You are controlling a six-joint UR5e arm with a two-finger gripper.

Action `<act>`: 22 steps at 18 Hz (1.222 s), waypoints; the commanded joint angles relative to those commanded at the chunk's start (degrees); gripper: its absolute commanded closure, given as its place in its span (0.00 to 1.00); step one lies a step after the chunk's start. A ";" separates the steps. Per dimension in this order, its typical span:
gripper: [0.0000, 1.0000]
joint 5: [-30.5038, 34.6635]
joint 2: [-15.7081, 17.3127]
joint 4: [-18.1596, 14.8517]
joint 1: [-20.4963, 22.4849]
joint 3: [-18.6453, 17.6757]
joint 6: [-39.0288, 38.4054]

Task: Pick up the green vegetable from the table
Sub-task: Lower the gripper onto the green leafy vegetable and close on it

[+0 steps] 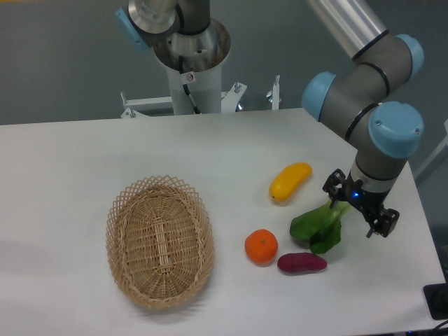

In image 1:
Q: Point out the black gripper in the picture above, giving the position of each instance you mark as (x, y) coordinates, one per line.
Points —
(367, 195)

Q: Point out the green leafy vegetable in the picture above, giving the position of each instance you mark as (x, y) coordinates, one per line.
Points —
(320, 229)

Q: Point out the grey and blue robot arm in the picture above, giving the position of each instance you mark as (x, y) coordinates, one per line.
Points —
(192, 46)

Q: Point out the yellow mango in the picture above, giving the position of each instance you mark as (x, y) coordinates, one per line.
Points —
(288, 180)

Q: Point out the purple sweet potato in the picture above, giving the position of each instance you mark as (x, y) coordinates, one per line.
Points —
(292, 263)

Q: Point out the orange tangerine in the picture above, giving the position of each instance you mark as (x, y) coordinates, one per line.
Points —
(261, 247)

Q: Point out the black device at table edge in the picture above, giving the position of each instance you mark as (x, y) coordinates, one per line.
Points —
(436, 299)

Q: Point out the woven wicker basket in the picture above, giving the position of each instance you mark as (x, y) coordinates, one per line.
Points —
(159, 242)

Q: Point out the white frame at right edge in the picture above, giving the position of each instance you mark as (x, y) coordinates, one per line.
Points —
(433, 161)

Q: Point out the white metal base frame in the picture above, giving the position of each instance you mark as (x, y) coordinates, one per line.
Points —
(231, 101)

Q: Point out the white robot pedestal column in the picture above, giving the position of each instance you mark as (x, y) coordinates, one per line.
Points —
(204, 87)

